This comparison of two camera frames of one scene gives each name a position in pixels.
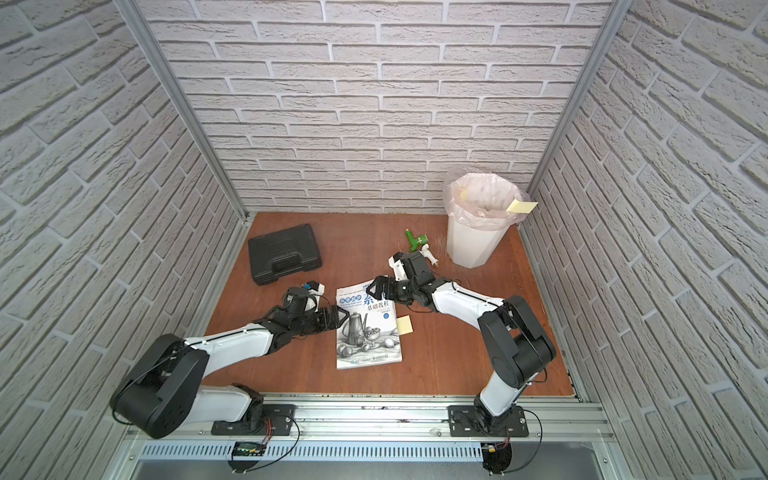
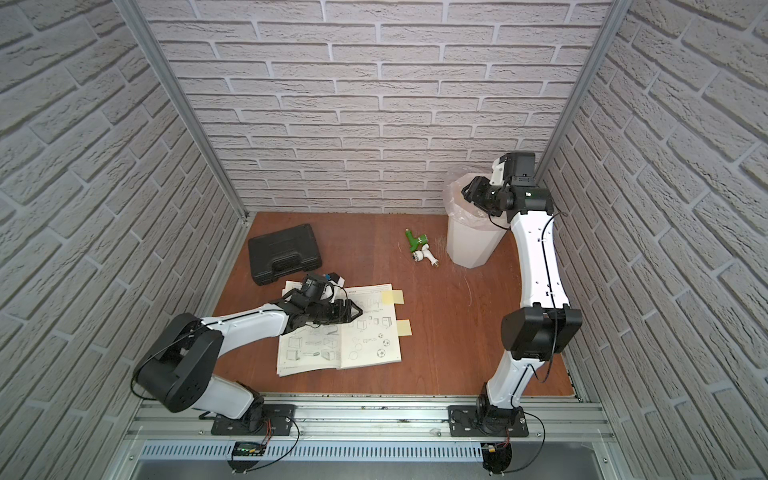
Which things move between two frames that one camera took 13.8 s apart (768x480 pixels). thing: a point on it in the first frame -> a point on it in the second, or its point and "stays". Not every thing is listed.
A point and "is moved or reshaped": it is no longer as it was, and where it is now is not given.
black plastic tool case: x=284 y=253 stays
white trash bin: x=472 y=247 stays
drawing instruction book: x=369 y=336 is moved or reshaped
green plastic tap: x=414 y=243 stays
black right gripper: x=381 y=281 -> x=480 y=186
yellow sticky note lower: x=404 y=325 stays
